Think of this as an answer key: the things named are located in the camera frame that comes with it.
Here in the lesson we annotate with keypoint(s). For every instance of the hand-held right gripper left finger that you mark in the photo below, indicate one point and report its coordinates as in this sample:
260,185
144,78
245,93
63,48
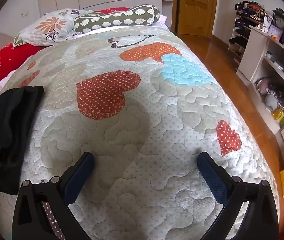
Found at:
82,175

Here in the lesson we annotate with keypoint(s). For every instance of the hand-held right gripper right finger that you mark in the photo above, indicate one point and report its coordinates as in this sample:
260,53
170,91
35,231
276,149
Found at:
212,177

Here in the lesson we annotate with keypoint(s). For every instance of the black pants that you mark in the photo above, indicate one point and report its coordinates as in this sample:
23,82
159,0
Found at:
11,120

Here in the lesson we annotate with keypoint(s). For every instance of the heart patterned quilt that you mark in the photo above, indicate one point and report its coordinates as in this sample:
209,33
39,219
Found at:
144,130

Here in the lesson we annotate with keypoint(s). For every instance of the pale pink bed sheet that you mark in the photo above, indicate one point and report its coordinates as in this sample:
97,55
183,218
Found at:
4,80

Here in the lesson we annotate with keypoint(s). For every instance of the white shelf cabinet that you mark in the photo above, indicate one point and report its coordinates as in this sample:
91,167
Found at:
252,55

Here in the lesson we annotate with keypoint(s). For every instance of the red embroidered pillow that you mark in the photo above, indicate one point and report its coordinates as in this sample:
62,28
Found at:
4,60

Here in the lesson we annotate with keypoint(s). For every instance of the floral pillow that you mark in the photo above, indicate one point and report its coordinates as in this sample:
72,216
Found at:
51,25

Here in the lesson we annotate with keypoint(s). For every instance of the hedgehog print bolster pillow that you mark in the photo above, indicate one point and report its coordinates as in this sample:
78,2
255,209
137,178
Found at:
117,18

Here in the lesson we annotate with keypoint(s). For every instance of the white shoe rack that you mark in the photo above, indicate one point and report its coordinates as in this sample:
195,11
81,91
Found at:
242,17

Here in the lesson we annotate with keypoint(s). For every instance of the wooden door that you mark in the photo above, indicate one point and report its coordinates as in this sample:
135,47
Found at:
197,10

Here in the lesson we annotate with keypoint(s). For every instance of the plain red cushion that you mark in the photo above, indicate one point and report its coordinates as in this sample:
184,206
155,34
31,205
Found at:
114,9

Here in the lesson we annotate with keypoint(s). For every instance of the ornate black clock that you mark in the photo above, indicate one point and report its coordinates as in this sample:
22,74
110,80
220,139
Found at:
279,21

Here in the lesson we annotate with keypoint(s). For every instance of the purple photo frame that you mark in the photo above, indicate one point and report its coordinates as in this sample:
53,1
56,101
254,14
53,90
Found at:
273,33

